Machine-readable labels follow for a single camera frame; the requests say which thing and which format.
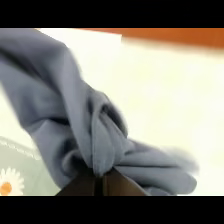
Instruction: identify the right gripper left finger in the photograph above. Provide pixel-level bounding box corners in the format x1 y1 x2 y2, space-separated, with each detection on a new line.
55 169 100 197

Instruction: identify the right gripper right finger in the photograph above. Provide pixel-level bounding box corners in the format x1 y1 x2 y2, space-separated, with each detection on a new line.
99 167 150 197

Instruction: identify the blue T-shirt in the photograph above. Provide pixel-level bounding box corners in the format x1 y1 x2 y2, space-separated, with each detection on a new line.
0 28 200 197

